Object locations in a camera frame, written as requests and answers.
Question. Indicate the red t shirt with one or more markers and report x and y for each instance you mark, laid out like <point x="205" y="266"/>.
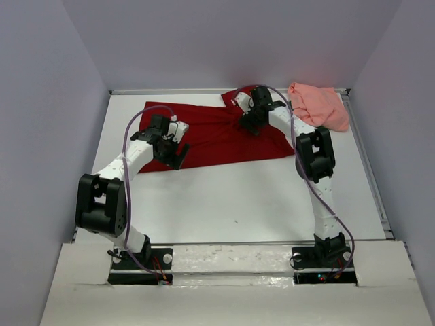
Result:
<point x="216" y="137"/>

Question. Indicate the aluminium rail right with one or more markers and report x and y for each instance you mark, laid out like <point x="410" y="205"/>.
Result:
<point x="346" y="99"/>

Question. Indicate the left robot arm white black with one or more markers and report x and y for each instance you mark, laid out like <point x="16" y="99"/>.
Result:
<point x="104" y="200"/>

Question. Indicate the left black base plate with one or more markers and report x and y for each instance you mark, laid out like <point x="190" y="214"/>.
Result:
<point x="153" y="270"/>

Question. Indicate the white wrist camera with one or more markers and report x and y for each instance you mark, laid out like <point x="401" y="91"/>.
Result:
<point x="243" y="101"/>
<point x="177" y="131"/>

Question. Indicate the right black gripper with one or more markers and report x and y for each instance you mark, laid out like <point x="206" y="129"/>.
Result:
<point x="247" y="120"/>

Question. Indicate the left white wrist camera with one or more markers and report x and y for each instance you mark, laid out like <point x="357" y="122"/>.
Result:
<point x="177" y="131"/>

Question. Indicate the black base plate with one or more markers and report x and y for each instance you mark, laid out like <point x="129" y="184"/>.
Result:
<point x="311" y="270"/>
<point x="153" y="270"/>

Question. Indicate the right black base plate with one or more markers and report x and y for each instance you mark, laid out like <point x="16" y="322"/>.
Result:
<point x="311" y="270"/>

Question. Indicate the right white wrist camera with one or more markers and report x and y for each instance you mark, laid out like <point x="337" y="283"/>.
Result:
<point x="243" y="101"/>

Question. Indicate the aluminium rail back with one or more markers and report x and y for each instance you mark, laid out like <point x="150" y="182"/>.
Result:
<point x="175" y="91"/>

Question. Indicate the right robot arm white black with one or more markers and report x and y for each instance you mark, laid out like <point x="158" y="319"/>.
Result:
<point x="314" y="162"/>

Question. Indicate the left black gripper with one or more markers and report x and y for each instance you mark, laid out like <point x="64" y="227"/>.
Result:
<point x="171" y="159"/>

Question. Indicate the pink t shirt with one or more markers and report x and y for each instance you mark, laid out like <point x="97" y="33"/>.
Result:
<point x="318" y="107"/>

